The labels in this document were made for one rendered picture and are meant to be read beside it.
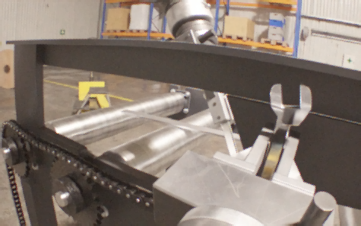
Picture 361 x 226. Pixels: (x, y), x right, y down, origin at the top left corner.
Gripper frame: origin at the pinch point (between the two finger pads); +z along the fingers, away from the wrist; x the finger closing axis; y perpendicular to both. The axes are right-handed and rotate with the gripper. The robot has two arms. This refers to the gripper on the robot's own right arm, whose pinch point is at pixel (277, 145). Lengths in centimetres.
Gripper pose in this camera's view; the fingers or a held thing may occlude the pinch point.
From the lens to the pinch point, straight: 27.6
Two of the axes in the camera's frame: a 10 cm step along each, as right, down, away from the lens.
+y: 0.4, -8.6, -5.1
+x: -8.5, -3.0, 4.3
